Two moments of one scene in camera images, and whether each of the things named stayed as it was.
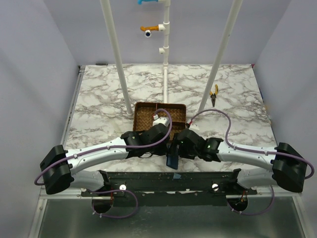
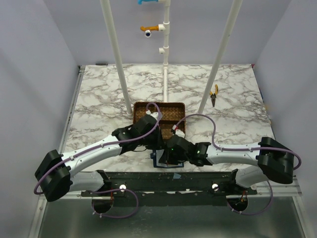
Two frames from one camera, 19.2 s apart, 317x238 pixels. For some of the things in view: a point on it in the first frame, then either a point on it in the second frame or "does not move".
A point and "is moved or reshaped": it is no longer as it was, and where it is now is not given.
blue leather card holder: (172, 160) is moved or reshaped
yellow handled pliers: (213, 95) does not move
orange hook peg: (153, 28) does not move
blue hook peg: (139, 1) does not move
